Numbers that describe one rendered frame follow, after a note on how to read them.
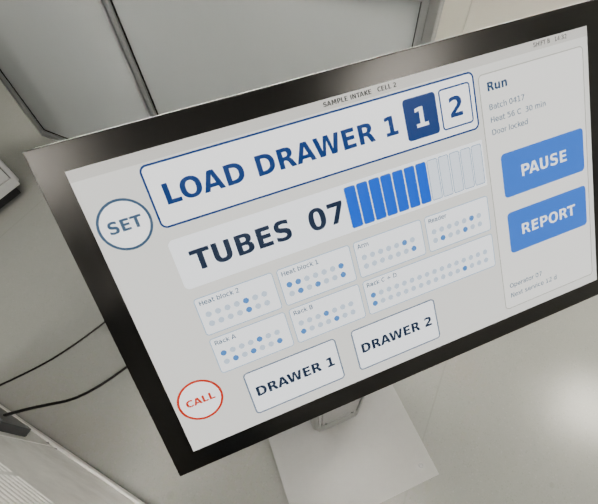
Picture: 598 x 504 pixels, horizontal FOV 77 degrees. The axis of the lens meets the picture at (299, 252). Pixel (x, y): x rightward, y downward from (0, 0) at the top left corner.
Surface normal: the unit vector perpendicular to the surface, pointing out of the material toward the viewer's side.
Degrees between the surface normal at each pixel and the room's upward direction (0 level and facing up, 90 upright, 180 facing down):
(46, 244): 0
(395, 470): 2
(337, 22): 90
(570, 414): 0
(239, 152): 50
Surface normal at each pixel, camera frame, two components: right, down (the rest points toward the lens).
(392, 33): -0.45, 0.75
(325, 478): -0.03, -0.52
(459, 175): 0.26, 0.23
